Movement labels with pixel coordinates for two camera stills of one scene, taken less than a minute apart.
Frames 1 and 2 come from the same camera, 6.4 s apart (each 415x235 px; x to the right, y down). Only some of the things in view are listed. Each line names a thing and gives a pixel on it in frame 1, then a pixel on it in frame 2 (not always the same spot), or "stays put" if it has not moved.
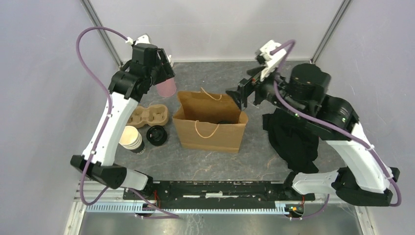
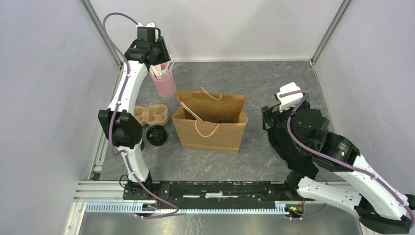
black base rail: [218, 194] stays put
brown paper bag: [205, 122] stays put
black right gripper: [246, 86] -> [273, 111]
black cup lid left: [156, 135] stays put
